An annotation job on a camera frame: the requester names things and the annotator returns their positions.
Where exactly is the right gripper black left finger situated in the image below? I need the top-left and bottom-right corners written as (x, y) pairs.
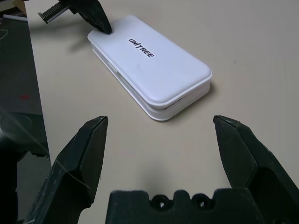
top-left (23, 115), bottom-right (109, 224)

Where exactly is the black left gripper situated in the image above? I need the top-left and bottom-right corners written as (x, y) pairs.
top-left (37, 0), bottom-right (113, 35)

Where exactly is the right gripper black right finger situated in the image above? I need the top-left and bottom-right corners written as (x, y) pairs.
top-left (213, 115), bottom-right (299, 224)

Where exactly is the white plastic pencil case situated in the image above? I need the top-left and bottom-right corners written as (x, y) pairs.
top-left (87, 15), bottom-right (213, 121)

